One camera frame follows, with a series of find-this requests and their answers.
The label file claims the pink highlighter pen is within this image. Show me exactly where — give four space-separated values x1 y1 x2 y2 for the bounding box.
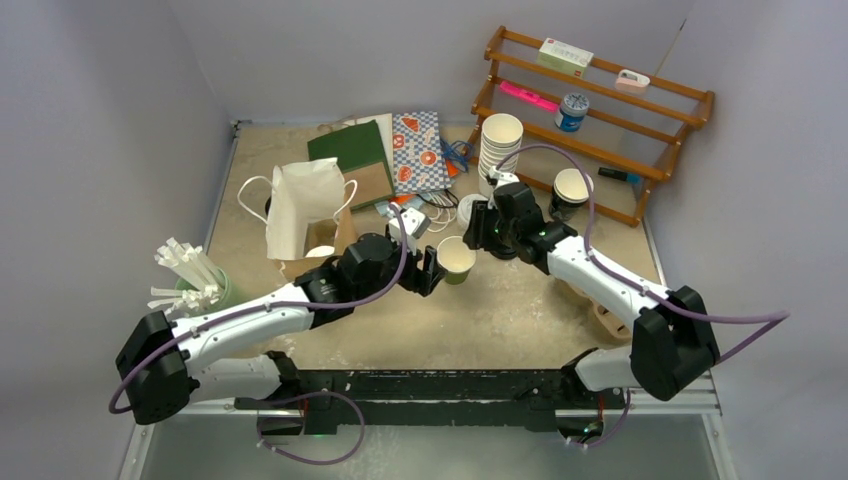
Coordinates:
498 80 559 113

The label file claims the green paper coffee cup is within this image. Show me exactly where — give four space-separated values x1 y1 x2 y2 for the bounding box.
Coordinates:
436 236 477 285

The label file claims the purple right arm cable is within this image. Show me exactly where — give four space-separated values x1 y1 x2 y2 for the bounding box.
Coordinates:
493 144 791 366

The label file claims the black cup with white cup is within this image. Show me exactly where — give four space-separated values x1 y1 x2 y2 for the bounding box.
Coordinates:
548 168 594 223

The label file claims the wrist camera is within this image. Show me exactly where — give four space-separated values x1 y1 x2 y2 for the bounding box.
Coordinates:
486 168 520 190
387 203 431 254

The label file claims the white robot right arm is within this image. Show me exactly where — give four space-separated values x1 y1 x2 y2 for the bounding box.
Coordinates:
463 182 720 407

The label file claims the white cup lid stack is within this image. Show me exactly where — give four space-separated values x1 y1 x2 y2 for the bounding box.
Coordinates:
456 193 488 230

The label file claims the blue lidded jar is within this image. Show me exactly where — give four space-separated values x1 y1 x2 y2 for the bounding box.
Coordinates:
554 92 590 132

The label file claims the green paper bag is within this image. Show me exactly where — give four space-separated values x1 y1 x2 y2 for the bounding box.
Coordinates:
307 120 395 210

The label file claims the wooden shelf rack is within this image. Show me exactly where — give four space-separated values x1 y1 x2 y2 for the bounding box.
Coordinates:
468 25 715 227

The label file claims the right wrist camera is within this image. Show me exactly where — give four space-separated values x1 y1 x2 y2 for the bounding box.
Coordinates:
486 168 520 190

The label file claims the brown kraft paper bag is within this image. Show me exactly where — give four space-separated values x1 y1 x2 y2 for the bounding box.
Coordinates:
237 158 358 281

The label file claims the green cup of stirrers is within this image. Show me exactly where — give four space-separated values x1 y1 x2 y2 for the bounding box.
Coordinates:
147 238 248 316

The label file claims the black blue marker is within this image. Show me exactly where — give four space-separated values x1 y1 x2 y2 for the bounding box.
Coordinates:
597 167 641 184

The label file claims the blue checkered paper bag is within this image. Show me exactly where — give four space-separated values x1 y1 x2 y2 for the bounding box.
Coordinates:
391 111 455 233

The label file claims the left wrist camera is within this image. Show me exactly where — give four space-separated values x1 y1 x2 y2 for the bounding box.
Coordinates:
387 203 431 254

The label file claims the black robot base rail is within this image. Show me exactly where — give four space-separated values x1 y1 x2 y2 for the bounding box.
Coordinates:
234 353 625 438

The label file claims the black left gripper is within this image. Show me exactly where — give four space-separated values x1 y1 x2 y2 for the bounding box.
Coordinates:
355 231 446 302

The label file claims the white paper cup stack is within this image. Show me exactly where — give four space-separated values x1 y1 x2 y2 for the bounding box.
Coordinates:
478 113 524 197

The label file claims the white green box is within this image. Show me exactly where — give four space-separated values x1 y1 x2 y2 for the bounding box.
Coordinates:
535 38 594 78

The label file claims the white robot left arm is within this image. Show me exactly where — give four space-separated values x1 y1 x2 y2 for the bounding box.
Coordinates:
109 233 446 425

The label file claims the pink white tape dispenser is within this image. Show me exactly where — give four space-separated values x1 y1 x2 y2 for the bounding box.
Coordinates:
614 69 651 95

